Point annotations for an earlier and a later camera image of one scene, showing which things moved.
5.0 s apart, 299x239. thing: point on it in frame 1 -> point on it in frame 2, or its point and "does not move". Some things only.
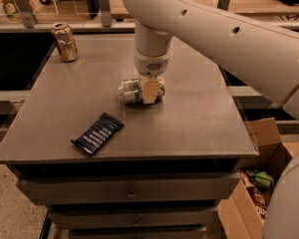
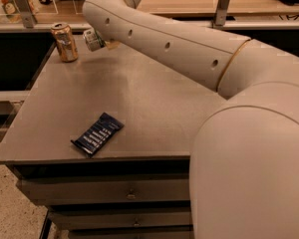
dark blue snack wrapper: (95, 135) does not move
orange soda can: (68, 47) does not move
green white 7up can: (132, 92) -> (93, 40)
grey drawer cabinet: (163, 174) does not move
